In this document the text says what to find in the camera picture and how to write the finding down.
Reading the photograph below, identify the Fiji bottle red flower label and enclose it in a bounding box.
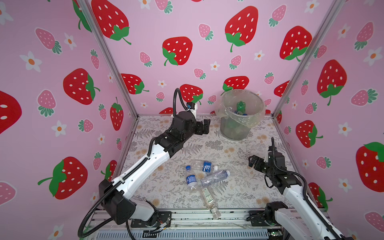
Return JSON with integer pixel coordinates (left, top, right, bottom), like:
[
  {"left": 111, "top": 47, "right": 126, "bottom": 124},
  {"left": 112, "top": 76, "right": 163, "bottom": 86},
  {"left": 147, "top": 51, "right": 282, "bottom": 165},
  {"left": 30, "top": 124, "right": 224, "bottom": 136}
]
[{"left": 235, "top": 111, "right": 247, "bottom": 116}]

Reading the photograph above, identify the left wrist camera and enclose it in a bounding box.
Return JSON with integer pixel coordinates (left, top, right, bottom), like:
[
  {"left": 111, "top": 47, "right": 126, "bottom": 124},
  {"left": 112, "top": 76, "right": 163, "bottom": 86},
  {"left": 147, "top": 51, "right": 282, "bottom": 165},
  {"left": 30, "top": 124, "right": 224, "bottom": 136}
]
[{"left": 172, "top": 102, "right": 197, "bottom": 135}]

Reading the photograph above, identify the aluminium left corner post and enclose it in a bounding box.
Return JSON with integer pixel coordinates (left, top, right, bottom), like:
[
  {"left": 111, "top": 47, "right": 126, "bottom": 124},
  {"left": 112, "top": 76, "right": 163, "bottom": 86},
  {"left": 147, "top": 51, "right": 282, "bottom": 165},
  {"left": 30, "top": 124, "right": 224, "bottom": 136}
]
[{"left": 79, "top": 0, "right": 139, "bottom": 120}]

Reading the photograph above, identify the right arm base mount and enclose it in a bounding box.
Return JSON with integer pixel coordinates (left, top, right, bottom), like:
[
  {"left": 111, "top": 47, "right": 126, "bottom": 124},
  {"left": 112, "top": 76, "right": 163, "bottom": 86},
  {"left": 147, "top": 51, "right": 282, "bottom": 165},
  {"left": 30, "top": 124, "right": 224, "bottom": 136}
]
[{"left": 246, "top": 202, "right": 288, "bottom": 227}]

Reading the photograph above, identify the aluminium right corner post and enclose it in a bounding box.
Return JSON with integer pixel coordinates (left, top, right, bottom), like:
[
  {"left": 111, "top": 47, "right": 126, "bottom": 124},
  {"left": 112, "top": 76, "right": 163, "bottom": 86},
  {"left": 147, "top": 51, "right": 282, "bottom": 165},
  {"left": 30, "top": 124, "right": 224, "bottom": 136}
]
[{"left": 271, "top": 0, "right": 346, "bottom": 120}]

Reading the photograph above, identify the clear bottle blue label white cap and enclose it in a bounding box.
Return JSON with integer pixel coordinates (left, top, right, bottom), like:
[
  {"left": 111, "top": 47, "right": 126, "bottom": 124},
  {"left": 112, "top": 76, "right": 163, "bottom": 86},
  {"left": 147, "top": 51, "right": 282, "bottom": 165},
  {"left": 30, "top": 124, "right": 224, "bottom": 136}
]
[{"left": 191, "top": 160, "right": 219, "bottom": 173}]

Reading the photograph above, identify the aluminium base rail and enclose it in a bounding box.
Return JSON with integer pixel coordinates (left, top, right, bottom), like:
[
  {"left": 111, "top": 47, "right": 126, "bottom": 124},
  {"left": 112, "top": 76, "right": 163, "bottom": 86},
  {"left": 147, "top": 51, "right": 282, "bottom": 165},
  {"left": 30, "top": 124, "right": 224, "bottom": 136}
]
[{"left": 86, "top": 208, "right": 331, "bottom": 240}]

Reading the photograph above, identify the grey wire mesh bin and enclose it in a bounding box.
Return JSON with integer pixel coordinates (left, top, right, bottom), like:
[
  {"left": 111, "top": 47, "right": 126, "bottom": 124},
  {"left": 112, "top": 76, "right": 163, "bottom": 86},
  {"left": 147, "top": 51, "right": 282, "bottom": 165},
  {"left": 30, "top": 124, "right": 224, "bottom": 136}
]
[{"left": 220, "top": 89, "right": 267, "bottom": 142}]

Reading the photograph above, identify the clear square bottle green label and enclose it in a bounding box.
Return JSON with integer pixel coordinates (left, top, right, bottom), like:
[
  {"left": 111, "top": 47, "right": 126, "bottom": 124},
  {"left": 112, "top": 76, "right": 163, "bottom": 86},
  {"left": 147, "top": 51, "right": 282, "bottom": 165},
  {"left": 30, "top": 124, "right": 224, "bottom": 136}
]
[{"left": 200, "top": 188, "right": 221, "bottom": 220}]

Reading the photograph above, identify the green bottle yellow cap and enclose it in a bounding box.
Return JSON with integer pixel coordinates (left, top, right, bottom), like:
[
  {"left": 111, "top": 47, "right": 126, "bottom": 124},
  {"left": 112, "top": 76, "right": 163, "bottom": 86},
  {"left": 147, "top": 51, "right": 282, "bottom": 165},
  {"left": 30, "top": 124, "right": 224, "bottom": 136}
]
[{"left": 236, "top": 101, "right": 246, "bottom": 113}]

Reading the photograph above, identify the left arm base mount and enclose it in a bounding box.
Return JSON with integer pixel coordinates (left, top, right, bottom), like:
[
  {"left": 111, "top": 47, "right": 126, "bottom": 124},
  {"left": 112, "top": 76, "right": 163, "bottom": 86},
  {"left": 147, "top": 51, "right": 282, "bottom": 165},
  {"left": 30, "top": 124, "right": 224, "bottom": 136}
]
[{"left": 130, "top": 201, "right": 172, "bottom": 230}]

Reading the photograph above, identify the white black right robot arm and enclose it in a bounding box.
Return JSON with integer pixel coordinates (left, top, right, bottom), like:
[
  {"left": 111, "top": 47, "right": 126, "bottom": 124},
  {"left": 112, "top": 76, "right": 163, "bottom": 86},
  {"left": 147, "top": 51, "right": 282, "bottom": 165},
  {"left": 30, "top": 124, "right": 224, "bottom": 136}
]
[{"left": 247, "top": 152, "right": 352, "bottom": 240}]

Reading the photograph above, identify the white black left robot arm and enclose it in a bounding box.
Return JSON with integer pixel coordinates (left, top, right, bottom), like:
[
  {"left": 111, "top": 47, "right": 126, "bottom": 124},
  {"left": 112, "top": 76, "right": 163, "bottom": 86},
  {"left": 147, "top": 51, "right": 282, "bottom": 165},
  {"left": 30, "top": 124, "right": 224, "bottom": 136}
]
[{"left": 99, "top": 118, "right": 211, "bottom": 225}]

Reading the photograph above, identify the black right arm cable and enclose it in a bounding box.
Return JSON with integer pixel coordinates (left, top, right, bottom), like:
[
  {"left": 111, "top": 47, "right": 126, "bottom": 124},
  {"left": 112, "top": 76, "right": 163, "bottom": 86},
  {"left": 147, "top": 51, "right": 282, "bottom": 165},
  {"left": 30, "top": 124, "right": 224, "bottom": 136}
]
[{"left": 269, "top": 137, "right": 343, "bottom": 240}]

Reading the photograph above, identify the crushed clear bottle white cap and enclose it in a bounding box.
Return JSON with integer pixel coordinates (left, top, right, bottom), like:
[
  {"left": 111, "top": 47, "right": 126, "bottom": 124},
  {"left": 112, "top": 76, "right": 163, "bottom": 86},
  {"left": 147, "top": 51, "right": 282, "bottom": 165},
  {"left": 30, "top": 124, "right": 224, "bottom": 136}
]
[{"left": 201, "top": 170, "right": 231, "bottom": 188}]

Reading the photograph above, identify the translucent plastic bin liner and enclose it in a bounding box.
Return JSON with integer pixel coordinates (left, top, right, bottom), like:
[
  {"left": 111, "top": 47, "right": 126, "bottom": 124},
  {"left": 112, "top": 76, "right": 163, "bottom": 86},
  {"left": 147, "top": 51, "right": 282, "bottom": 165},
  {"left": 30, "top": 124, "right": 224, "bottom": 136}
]
[{"left": 215, "top": 90, "right": 266, "bottom": 128}]

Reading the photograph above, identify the aluminium corner post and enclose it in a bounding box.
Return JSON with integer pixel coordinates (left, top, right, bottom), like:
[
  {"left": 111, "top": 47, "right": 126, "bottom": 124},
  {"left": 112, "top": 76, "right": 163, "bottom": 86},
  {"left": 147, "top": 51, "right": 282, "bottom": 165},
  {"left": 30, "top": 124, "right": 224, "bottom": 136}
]
[
  {"left": 271, "top": 0, "right": 346, "bottom": 120},
  {"left": 79, "top": 0, "right": 139, "bottom": 120}
]

